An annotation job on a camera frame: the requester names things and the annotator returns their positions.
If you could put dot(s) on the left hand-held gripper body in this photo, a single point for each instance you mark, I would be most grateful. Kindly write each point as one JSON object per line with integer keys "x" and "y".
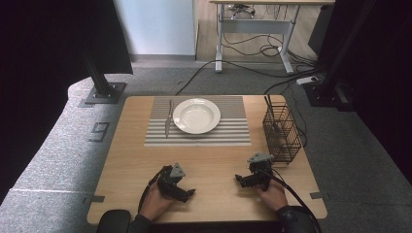
{"x": 168, "y": 181}

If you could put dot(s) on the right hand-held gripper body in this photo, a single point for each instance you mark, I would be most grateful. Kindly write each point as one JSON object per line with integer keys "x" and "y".
{"x": 263, "y": 171}

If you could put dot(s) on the person's left hand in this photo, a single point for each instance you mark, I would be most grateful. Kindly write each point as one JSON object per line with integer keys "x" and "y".
{"x": 154, "y": 204}

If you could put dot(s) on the person's right hand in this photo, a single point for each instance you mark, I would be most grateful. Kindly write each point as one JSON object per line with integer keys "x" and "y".
{"x": 276, "y": 197}

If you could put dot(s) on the grey striped placemat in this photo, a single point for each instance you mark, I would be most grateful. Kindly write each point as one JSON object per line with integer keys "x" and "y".
{"x": 226, "y": 129}

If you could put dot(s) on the silver table knife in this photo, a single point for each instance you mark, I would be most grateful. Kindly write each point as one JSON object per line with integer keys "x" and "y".
{"x": 168, "y": 124}

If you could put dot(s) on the grey tape strip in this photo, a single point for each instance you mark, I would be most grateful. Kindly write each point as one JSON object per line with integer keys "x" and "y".
{"x": 94, "y": 199}
{"x": 320, "y": 195}

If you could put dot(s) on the black chair armrest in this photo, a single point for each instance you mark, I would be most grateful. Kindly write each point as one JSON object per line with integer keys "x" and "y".
{"x": 113, "y": 221}

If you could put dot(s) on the white plate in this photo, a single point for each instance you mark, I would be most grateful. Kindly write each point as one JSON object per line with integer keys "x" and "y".
{"x": 196, "y": 116}

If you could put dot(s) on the white power strip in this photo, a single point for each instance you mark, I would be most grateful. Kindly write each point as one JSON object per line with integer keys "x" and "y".
{"x": 307, "y": 80}

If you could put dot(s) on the black metal stand with base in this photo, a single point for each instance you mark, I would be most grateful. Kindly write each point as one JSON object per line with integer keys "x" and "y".
{"x": 102, "y": 87}

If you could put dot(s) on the white-framed wooden desk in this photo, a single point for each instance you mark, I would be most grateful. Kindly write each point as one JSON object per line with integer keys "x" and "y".
{"x": 259, "y": 26}

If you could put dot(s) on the black curtain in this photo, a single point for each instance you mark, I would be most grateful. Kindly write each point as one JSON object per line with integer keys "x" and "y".
{"x": 48, "y": 64}
{"x": 382, "y": 81}

